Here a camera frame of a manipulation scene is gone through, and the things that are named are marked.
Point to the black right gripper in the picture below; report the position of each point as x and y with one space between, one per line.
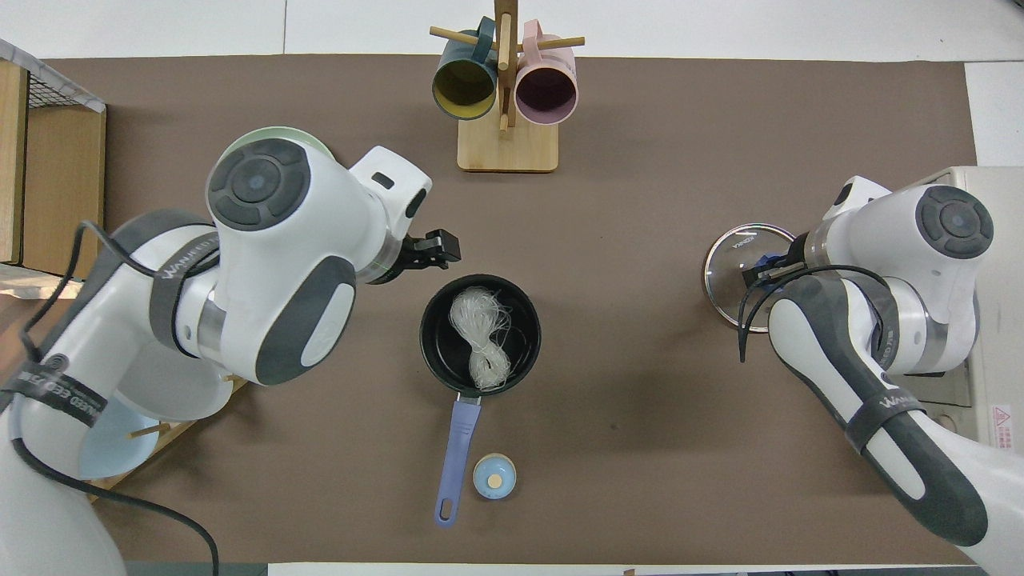
792 258

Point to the white vermicelli bundle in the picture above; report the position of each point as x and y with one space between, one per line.
480 336

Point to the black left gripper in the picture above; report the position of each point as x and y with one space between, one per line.
416 252

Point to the beige toaster oven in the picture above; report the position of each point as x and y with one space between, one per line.
1004 320

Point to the pink mug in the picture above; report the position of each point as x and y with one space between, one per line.
546 92

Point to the brown table mat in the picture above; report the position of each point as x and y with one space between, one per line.
640 160

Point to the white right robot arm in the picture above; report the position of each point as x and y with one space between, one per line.
920 232

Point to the green plate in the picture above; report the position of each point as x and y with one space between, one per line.
320 146

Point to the glass lid blue knob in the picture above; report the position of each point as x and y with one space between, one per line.
724 280

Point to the teal mug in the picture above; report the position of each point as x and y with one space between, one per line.
464 84

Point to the white crumpled bag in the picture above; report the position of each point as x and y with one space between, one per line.
32 280

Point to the light blue plate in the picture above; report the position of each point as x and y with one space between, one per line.
112 448

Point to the wooden mug tree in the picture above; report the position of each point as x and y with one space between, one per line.
508 148

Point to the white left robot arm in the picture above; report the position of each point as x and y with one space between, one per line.
264 240

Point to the wooden plate rack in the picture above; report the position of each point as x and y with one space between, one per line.
180 432

